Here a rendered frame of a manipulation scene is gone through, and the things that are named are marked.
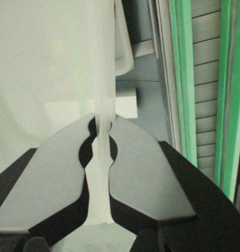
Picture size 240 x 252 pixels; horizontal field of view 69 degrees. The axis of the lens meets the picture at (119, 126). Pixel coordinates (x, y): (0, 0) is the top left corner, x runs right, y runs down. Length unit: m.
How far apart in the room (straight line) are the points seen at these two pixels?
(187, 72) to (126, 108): 0.22
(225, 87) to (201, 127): 0.11
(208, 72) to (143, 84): 0.18
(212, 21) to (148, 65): 0.18
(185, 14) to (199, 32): 0.10
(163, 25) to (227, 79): 0.14
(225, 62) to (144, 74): 0.21
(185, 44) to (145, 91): 0.26
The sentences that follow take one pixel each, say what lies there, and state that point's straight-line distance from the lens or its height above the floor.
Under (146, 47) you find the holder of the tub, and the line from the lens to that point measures 0.46.
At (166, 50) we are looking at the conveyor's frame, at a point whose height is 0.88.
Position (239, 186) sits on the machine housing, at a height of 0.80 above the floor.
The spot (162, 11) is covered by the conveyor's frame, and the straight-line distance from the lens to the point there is 0.34.
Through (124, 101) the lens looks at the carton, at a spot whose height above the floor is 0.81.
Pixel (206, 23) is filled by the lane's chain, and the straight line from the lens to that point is 0.35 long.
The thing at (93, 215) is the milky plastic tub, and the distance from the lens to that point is 0.18.
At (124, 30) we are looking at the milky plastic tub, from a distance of 0.37.
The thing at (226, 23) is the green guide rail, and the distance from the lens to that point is 0.34.
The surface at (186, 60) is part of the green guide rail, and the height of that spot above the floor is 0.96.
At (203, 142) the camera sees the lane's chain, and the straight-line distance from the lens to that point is 0.45.
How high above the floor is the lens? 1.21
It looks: 58 degrees down
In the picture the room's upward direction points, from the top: 174 degrees counter-clockwise
